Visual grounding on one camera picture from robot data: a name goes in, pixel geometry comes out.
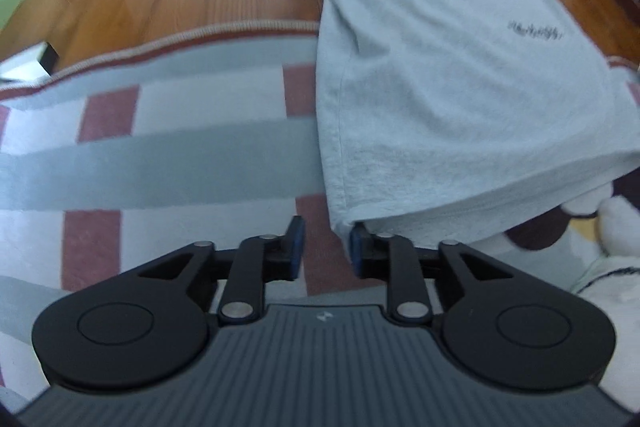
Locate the striped grey and red rug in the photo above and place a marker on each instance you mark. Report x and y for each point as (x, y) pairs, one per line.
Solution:
(165, 147)

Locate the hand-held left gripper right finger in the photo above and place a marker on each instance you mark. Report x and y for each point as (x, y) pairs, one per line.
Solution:
(357, 252)

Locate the white flat box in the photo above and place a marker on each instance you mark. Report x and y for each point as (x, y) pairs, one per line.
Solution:
(30, 62)

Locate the grey t-shirt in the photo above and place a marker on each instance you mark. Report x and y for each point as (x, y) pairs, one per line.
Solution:
(440, 72)

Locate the white fluffy cloth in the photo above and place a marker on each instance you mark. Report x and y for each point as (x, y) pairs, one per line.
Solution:
(617, 247)

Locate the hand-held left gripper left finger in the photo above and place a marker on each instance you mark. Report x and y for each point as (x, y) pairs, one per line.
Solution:
(298, 247)

